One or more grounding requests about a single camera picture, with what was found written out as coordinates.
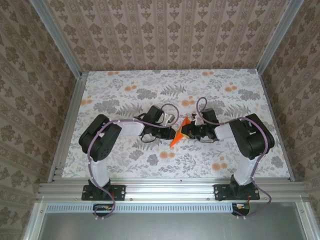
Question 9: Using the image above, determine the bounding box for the aluminium corner post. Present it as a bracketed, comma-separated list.
[29, 0, 83, 78]
[256, 0, 306, 76]

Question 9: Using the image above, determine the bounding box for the slotted grey cable duct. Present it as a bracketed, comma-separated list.
[46, 202, 237, 214]

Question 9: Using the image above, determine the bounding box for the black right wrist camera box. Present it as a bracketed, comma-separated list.
[201, 108, 220, 125]

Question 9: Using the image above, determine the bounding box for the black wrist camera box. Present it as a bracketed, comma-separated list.
[145, 105, 176, 124]
[201, 108, 220, 125]

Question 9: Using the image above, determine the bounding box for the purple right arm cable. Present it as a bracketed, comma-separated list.
[196, 97, 274, 221]

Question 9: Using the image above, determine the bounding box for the thin black left gripper cable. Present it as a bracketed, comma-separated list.
[139, 133, 157, 143]

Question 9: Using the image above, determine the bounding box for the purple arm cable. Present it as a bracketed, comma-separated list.
[87, 103, 180, 221]
[196, 97, 274, 221]

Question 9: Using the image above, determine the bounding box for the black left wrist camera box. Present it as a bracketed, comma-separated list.
[145, 105, 176, 124]

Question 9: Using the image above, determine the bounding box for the grey metal panel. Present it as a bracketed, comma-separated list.
[37, 212, 308, 240]

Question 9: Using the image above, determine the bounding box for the aluminium table side rail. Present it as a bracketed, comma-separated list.
[47, 71, 89, 183]
[257, 71, 296, 182]

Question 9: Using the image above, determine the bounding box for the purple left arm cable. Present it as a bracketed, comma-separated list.
[87, 103, 180, 221]

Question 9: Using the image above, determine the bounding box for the aluminium lower frame rail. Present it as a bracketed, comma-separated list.
[296, 201, 320, 240]
[23, 201, 48, 240]

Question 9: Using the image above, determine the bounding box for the floral patterned table cover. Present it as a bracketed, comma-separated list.
[61, 69, 292, 180]

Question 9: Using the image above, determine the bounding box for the aluminium front beam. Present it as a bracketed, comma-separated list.
[36, 180, 311, 203]

